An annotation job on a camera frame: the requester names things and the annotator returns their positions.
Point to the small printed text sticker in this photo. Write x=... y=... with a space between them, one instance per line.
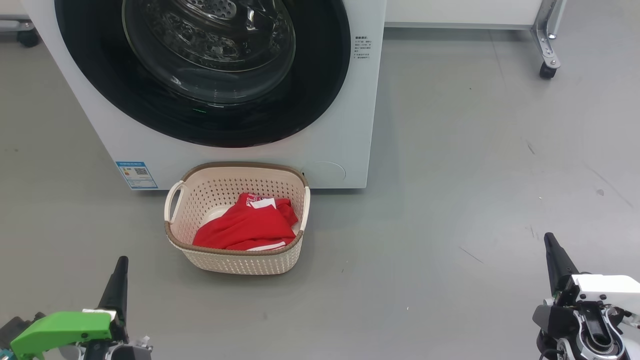
x=362 y=47

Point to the cream perforated laundry basket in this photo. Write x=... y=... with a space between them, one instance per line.
x=240 y=262

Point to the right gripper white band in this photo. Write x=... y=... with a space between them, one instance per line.
x=610 y=290

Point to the black caster wheel at left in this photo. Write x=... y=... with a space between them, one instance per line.
x=22 y=35

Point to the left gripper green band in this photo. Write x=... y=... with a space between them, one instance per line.
x=60 y=327

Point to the plain red garment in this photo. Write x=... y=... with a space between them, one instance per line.
x=250 y=225

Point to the blue energy label sticker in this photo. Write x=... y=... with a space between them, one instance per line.
x=137 y=175

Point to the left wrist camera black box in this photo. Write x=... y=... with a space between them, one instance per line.
x=17 y=330

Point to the metal stand leg with caster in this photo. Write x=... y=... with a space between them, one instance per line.
x=547 y=45

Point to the white front-load washing machine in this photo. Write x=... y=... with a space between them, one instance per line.
x=350 y=125

